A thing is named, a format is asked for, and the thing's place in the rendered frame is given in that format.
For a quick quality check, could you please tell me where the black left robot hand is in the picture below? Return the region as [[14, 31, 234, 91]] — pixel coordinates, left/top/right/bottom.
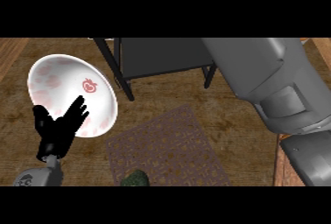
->
[[33, 94, 91, 163]]

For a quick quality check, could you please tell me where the dark green sweet potato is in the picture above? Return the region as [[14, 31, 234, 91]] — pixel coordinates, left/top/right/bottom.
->
[[119, 169, 151, 187]]

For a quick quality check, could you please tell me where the dark grey tiered shelf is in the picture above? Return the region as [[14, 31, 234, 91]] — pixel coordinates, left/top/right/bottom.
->
[[92, 38, 219, 102]]

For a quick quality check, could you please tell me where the white bowl with red print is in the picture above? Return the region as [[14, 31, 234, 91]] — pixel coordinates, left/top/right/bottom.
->
[[27, 53, 120, 138]]

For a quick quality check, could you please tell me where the brown patterned placemat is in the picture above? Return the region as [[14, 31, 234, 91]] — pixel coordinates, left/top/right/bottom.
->
[[105, 104, 234, 187]]

